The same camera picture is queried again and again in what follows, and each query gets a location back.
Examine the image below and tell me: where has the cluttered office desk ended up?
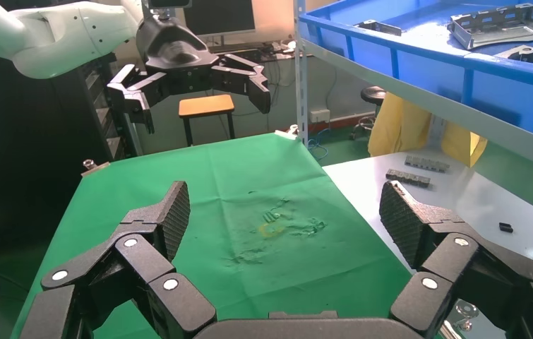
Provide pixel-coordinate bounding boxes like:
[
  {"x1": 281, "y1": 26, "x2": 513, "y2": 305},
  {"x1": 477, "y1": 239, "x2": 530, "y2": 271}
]
[{"x1": 208, "y1": 40, "x2": 297, "y2": 64}]

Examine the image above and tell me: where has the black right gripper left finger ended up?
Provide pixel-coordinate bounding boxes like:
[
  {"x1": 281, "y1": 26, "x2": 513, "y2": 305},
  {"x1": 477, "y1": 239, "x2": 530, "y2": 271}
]
[{"x1": 18, "y1": 181, "x2": 218, "y2": 339}]

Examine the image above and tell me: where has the grey metal comb strip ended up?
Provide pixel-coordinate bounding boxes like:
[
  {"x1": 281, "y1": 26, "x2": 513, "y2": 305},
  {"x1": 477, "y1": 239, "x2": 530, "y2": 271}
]
[
  {"x1": 385, "y1": 169, "x2": 431, "y2": 189},
  {"x1": 404, "y1": 155, "x2": 451, "y2": 174}
]

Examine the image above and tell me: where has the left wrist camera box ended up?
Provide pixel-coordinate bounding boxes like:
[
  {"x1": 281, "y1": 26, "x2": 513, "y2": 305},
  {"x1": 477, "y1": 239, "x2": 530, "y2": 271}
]
[{"x1": 146, "y1": 0, "x2": 193, "y2": 11}]

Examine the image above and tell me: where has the wooden top stool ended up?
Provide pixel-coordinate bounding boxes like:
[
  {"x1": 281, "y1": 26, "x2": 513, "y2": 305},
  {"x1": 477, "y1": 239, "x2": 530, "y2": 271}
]
[{"x1": 178, "y1": 94, "x2": 236, "y2": 148}]

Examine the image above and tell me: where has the black round stool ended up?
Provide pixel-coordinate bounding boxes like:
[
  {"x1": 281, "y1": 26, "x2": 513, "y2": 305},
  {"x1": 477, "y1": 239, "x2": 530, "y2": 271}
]
[{"x1": 349, "y1": 85, "x2": 388, "y2": 141}]

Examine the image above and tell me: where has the green cloth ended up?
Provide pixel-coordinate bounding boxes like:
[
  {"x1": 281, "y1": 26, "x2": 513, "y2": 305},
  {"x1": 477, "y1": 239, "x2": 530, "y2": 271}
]
[{"x1": 11, "y1": 132, "x2": 414, "y2": 339}]

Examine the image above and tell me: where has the black drawer cabinet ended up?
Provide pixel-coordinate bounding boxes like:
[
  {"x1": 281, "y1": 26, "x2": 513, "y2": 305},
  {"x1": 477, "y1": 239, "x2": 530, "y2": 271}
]
[{"x1": 0, "y1": 50, "x2": 143, "y2": 254}]

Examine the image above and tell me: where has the yellow plastic bag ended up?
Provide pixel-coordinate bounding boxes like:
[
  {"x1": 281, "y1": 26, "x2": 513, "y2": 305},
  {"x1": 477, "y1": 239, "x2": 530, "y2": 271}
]
[{"x1": 367, "y1": 92, "x2": 489, "y2": 168}]

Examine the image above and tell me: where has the blue cable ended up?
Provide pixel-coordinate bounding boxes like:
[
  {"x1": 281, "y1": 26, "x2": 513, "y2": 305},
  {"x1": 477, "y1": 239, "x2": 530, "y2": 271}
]
[{"x1": 307, "y1": 129, "x2": 333, "y2": 162}]

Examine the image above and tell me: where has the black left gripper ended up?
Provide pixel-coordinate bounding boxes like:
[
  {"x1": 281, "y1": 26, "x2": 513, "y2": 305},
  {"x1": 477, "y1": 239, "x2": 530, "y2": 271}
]
[{"x1": 107, "y1": 18, "x2": 272, "y2": 135}]

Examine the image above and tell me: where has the blue plastic bin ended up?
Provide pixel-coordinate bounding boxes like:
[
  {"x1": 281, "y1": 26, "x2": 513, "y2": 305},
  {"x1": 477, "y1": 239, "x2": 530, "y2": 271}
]
[{"x1": 299, "y1": 0, "x2": 533, "y2": 141}]

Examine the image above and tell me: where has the silver binder clip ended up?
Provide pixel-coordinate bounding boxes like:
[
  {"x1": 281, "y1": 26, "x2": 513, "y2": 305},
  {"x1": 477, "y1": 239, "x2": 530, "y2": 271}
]
[
  {"x1": 274, "y1": 124, "x2": 301, "y2": 141},
  {"x1": 81, "y1": 159, "x2": 110, "y2": 178},
  {"x1": 441, "y1": 302, "x2": 480, "y2": 339}
]

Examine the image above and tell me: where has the black computer monitor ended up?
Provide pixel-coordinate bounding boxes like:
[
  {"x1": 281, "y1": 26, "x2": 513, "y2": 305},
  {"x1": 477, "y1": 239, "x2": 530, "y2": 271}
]
[{"x1": 182, "y1": 0, "x2": 256, "y2": 37}]

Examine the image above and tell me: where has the slotted grey steel post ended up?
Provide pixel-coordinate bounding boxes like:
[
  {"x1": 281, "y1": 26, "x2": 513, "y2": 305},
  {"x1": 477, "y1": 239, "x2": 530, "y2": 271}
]
[{"x1": 294, "y1": 0, "x2": 309, "y2": 143}]

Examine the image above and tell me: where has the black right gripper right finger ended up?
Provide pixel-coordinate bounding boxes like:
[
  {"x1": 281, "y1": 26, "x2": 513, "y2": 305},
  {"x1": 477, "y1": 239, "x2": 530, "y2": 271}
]
[{"x1": 379, "y1": 179, "x2": 533, "y2": 339}]

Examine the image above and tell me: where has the white metal shelf board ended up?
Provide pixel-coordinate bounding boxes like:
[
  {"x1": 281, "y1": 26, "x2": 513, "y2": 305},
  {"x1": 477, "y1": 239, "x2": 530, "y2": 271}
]
[{"x1": 299, "y1": 37, "x2": 533, "y2": 175}]

